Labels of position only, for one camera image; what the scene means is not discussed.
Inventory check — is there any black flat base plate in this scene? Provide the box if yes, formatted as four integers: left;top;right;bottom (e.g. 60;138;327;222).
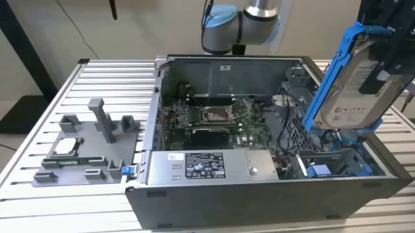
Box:
0;95;49;134

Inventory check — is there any silver power supply unit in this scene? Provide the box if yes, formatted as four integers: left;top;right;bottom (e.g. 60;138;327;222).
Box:
145;150;280;184

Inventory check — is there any grey parts rack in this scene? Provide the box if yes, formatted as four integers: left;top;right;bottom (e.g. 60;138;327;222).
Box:
31;98;141;187

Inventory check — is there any grey metal disk cage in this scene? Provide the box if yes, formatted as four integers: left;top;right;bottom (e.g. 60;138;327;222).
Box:
266;81;324;156

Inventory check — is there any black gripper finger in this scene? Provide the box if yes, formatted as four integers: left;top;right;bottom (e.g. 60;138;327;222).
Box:
358;68;392;96

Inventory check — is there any green RAM stick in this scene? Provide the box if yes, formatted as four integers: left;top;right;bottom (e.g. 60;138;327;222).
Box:
57;157;97;165

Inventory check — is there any black open PC case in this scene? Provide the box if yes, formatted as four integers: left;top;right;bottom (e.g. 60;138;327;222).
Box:
124;54;415;230

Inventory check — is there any black slanted post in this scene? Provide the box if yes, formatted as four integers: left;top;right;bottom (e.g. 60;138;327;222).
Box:
0;0;59;98

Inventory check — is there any CPU socket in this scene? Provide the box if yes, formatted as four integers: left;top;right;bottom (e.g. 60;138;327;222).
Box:
201;105;235;124

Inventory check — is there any silver CPU chip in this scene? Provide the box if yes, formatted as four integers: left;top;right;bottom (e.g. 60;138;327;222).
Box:
52;138;80;155

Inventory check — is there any blue disk wire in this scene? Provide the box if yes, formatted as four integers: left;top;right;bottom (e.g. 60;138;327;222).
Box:
332;137;362;160

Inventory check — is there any black looped case cable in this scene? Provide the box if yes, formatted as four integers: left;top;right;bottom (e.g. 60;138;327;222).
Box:
276;86;312;156

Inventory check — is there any black cable on arm joint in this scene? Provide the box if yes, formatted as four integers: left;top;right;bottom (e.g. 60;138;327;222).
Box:
201;0;215;28

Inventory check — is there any green motherboard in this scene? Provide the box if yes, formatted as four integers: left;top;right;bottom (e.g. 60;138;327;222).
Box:
160;97;276;150

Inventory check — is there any thin black wall cable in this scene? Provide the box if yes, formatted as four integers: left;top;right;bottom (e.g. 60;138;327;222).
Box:
55;0;100;59

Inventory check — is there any hard disk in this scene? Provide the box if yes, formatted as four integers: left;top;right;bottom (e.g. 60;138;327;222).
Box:
303;20;406;133

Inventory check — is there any black antenna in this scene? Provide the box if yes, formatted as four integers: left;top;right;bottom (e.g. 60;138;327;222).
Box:
108;0;117;21

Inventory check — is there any thin metal locking lever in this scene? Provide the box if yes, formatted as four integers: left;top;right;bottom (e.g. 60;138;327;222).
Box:
189;95;205;108

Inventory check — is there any black graphics card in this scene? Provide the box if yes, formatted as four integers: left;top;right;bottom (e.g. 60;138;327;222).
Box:
185;128;231;149

